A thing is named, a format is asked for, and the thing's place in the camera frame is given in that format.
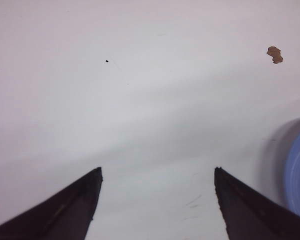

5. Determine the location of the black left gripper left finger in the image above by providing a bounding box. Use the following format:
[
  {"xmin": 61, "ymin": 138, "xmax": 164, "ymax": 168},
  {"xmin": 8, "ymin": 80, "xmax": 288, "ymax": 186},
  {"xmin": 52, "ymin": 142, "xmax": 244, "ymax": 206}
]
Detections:
[{"xmin": 0, "ymin": 167, "xmax": 103, "ymax": 240}]

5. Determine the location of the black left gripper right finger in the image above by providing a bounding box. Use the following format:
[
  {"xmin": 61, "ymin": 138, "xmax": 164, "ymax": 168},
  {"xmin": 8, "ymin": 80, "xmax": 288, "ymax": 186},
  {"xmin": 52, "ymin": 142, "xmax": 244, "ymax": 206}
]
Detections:
[{"xmin": 214, "ymin": 167, "xmax": 300, "ymax": 240}]

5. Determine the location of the small brown scrap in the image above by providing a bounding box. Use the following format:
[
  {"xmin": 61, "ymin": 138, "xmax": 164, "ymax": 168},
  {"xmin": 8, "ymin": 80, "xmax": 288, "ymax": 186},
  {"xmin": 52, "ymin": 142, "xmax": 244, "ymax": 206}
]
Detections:
[{"xmin": 266, "ymin": 46, "xmax": 283, "ymax": 64}]

